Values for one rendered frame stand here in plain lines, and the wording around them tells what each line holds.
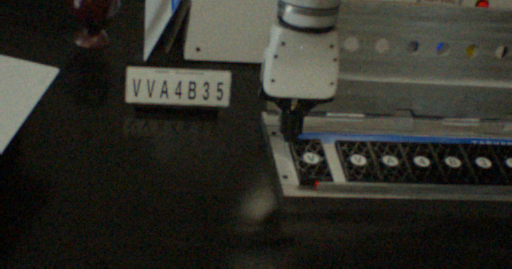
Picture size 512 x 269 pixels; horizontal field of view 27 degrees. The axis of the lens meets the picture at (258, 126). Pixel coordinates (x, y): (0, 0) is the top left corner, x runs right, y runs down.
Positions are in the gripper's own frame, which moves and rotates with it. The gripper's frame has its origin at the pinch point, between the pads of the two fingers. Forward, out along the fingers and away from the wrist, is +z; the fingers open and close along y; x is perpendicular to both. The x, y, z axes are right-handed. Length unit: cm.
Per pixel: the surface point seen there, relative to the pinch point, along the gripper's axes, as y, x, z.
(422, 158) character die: 20.9, 1.5, 5.1
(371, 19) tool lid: 13.4, 13.2, -12.2
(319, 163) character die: 4.8, -0.3, 5.6
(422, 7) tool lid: 20.8, 12.3, -14.8
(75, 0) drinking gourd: -30.0, 31.6, -6.7
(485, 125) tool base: 35.1, 12.6, 4.1
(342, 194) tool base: 7.2, -5.8, 7.7
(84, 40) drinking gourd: -28.1, 33.5, 0.7
